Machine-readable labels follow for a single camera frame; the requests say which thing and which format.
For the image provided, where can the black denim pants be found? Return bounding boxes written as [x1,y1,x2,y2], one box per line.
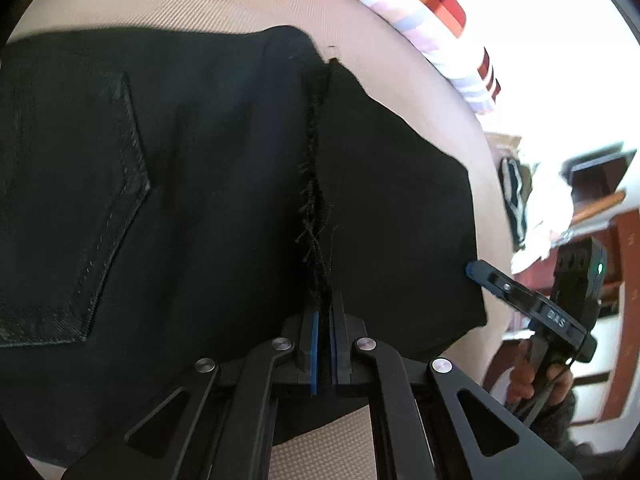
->
[1,27,487,466]

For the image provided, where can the person right hand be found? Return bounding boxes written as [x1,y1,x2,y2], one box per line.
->
[504,343,576,416]

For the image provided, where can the brown wooden cabinet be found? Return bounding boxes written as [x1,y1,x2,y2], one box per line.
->
[484,142,640,426]

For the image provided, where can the striped dark cloth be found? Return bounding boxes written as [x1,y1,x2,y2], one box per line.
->
[498,157,533,252]

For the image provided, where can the pink checkered long pillow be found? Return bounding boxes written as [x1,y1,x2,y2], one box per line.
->
[358,0,501,114]

